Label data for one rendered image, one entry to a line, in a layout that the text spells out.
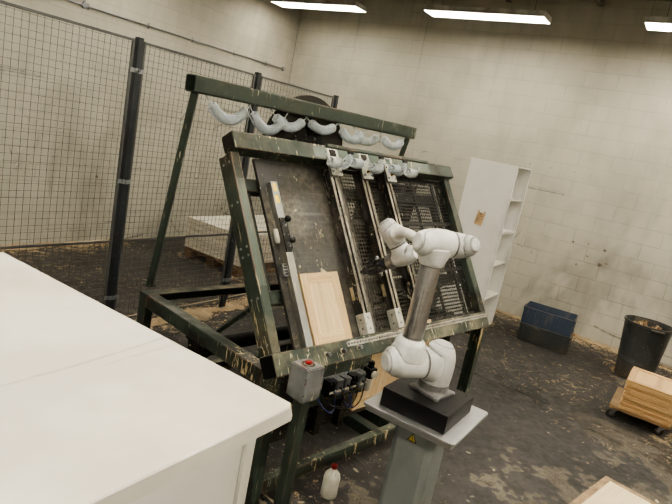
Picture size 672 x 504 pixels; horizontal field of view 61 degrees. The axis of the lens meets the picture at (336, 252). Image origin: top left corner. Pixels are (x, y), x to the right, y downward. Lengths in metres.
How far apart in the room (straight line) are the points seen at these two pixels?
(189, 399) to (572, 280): 7.80
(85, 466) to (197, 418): 0.12
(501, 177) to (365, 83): 3.42
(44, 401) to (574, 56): 8.14
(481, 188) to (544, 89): 1.98
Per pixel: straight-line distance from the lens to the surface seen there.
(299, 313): 3.09
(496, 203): 6.99
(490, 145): 8.54
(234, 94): 3.65
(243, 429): 0.57
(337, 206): 3.52
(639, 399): 5.84
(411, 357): 2.80
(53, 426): 0.56
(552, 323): 7.33
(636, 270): 8.14
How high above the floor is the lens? 2.04
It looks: 12 degrees down
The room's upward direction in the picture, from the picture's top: 11 degrees clockwise
